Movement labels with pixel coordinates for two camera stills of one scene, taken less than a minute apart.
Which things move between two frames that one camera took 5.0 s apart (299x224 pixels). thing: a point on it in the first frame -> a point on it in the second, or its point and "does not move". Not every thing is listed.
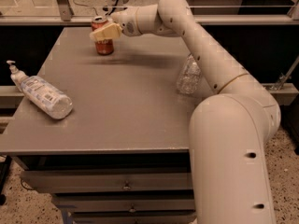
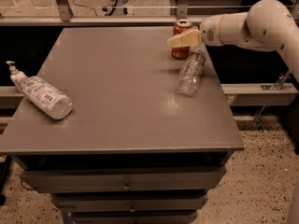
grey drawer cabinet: [121, 155] does not move
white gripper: [125, 21] -> [210, 30]
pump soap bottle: [41, 93] does not move
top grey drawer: [108, 180] does not move
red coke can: [103, 47] -> [180, 52]
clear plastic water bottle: [190, 77] does not move
